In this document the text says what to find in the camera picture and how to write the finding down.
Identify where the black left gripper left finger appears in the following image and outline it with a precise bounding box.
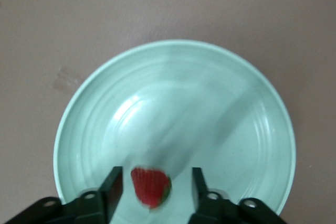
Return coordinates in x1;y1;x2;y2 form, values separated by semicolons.
5;166;124;224

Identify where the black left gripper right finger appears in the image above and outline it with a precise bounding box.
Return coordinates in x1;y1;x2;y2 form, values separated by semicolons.
189;167;287;224

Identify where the red strawberry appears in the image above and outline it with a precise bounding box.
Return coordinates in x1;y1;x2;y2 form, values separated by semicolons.
130;166;173;210

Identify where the pale green round plate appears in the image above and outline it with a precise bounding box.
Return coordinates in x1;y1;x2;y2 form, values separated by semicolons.
53;39;297;224

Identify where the brown table cover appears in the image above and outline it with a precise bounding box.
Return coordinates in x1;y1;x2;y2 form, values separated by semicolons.
0;0;336;224

